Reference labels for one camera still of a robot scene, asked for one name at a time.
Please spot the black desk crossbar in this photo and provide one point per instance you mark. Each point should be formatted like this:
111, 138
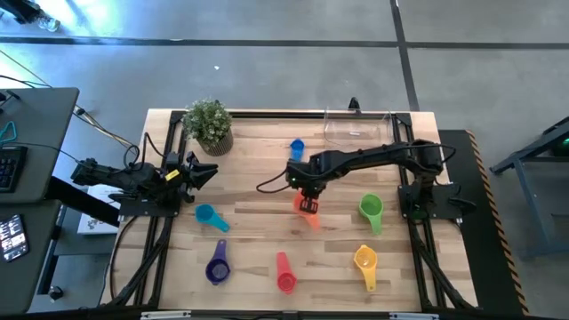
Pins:
80, 200

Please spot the black bracket mount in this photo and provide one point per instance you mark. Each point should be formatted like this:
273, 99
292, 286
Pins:
354, 104

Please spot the white printed booklet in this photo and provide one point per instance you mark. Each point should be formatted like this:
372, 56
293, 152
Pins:
95, 224

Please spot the black mat with hazard stripe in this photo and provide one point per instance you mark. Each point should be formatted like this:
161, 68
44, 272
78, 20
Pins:
475, 249

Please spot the orange measuring cup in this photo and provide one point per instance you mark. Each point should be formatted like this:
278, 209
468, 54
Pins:
314, 221

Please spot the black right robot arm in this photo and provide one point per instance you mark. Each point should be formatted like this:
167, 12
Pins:
369, 156

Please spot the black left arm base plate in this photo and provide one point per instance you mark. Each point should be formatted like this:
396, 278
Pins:
146, 208

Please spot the white clamp bracket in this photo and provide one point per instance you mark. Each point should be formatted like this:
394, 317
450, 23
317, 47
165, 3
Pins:
165, 315
413, 316

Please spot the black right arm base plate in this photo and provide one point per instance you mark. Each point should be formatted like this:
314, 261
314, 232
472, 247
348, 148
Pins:
444, 195

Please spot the yellow label tag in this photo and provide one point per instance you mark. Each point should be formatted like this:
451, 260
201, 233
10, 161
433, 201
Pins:
172, 174

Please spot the potted plant in slatted pot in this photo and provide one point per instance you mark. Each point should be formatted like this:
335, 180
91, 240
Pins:
209, 122

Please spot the grey desk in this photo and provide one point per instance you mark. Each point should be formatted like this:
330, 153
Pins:
35, 266
40, 120

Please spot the green measuring cup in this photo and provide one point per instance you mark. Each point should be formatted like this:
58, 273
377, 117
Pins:
371, 208

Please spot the black keyboard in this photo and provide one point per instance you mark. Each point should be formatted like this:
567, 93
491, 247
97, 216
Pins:
11, 169

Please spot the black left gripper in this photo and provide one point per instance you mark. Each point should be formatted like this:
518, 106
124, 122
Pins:
187, 178

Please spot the yellow measuring cup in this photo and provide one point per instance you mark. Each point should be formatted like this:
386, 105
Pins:
365, 260

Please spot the black smartphone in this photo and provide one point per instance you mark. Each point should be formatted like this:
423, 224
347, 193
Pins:
12, 237

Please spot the black caster wheel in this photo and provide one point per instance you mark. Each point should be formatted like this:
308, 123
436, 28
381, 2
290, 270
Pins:
55, 293

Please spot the red measuring cup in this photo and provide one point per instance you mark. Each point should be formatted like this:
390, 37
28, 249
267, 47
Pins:
286, 277

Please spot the blue-grey metal cart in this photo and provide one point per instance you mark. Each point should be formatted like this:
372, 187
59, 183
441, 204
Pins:
533, 151

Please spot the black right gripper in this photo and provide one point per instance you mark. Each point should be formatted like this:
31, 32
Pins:
309, 182

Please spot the teal measuring cup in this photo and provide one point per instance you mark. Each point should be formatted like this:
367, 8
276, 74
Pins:
205, 214

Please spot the purple measuring cup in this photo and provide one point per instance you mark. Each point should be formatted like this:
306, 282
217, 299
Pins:
218, 269

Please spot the clear plastic basket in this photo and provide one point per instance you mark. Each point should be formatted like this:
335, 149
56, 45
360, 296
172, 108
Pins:
355, 131

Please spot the blue measuring cup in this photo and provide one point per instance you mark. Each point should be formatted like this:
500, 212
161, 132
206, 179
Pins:
297, 146

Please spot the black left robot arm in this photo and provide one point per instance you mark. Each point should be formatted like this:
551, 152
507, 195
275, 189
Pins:
133, 178

